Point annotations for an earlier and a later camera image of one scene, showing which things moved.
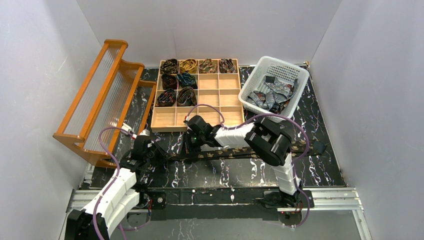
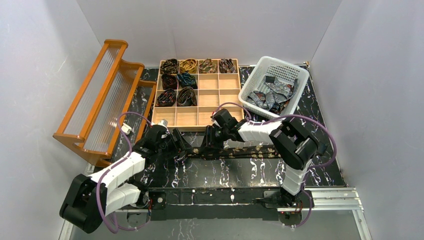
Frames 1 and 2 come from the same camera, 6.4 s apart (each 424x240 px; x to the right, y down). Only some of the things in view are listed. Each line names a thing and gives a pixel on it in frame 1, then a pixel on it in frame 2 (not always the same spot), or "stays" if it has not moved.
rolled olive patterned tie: (207, 66) stays
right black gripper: (189, 141) to (212, 137)
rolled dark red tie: (169, 81) stays
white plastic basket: (276, 87) stays
